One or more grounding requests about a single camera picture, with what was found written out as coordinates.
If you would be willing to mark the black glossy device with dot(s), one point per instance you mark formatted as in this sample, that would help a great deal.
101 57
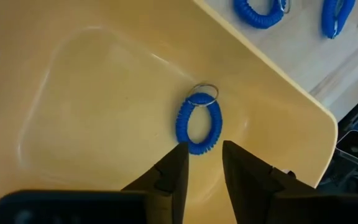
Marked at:
357 146

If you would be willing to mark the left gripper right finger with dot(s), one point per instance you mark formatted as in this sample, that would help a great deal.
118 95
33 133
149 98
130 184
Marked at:
247 180

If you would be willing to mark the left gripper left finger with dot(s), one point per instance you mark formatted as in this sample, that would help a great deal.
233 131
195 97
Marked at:
169 180

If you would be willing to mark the yellow plastic bin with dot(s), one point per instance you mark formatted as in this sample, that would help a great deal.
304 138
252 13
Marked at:
104 93

